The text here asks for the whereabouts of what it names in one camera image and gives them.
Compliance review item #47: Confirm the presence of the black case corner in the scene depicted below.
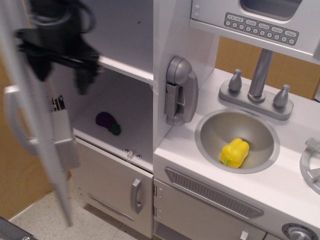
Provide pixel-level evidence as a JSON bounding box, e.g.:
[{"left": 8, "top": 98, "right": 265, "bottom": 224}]
[{"left": 0, "top": 217, "right": 38, "bottom": 240}]

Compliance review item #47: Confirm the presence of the yellow toy bell pepper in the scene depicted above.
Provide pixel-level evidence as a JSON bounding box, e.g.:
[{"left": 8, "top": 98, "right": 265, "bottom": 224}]
[{"left": 219, "top": 138, "right": 250, "bottom": 168}]

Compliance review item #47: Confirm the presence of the silver stove burner ring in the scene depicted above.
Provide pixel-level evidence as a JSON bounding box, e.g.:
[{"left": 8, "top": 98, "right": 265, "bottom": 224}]
[{"left": 299, "top": 137, "right": 320, "bottom": 196}]

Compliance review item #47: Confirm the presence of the silver freezer door handle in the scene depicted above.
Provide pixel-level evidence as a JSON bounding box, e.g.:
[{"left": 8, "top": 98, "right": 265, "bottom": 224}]
[{"left": 130, "top": 178, "right": 142, "bottom": 214}]

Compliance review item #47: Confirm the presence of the silver toy faucet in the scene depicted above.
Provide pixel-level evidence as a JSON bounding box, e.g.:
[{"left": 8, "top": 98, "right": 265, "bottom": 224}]
[{"left": 218, "top": 49, "right": 294, "bottom": 121}]

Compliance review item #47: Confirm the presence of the white toy fridge door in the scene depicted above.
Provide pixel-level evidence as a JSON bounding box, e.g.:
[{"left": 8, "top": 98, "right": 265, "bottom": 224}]
[{"left": 0, "top": 0, "right": 73, "bottom": 226}]

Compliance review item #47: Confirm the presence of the white toy microwave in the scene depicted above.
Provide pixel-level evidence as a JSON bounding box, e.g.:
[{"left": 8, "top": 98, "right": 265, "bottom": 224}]
[{"left": 189, "top": 0, "right": 320, "bottom": 64}]

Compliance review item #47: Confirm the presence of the white toy kitchen cabinet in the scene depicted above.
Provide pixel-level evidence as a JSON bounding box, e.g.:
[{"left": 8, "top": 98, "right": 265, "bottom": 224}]
[{"left": 47, "top": 0, "right": 320, "bottom": 240}]

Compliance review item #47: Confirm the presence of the purple toy eggplant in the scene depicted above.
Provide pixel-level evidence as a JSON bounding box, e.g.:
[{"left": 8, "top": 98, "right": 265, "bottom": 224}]
[{"left": 95, "top": 112, "right": 122, "bottom": 136}]

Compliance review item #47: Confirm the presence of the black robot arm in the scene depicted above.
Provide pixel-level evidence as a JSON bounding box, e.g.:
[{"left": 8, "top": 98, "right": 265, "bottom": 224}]
[{"left": 15, "top": 0, "right": 99, "bottom": 95}]

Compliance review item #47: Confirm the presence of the wooden board panel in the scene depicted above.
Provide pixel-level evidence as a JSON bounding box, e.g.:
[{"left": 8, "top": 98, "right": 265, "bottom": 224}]
[{"left": 0, "top": 0, "right": 72, "bottom": 221}]

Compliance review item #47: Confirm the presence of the silver round sink bowl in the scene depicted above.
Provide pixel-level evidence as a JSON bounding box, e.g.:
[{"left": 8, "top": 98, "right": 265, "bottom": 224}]
[{"left": 195, "top": 109, "right": 280, "bottom": 174}]

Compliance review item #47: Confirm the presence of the silver toy wall phone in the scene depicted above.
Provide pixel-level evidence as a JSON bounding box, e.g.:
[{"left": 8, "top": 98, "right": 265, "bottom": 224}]
[{"left": 164, "top": 56, "right": 198, "bottom": 126}]

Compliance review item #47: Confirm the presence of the silver oven knob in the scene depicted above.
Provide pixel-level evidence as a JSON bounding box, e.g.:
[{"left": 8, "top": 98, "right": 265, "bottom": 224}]
[{"left": 282, "top": 223, "right": 319, "bottom": 240}]

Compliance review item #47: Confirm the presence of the silver oven vent panel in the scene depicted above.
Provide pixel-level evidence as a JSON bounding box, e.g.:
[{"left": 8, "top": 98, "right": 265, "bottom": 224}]
[{"left": 164, "top": 167, "right": 264, "bottom": 219}]

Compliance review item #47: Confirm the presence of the white toy oven door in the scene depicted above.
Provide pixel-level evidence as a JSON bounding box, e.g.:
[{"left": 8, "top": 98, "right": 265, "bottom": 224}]
[{"left": 153, "top": 180, "right": 267, "bottom": 240}]

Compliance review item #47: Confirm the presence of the silver fridge door handle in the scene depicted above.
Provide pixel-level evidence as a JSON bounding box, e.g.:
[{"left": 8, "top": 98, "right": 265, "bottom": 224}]
[{"left": 3, "top": 85, "right": 38, "bottom": 156}]

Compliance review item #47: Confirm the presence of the white toy freezer door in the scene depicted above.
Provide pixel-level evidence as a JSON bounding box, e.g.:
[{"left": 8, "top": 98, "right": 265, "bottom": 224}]
[{"left": 71, "top": 139, "right": 153, "bottom": 238}]

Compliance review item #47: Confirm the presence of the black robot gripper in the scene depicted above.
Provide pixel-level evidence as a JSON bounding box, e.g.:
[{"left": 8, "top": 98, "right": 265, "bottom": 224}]
[{"left": 14, "top": 27, "right": 100, "bottom": 95}]

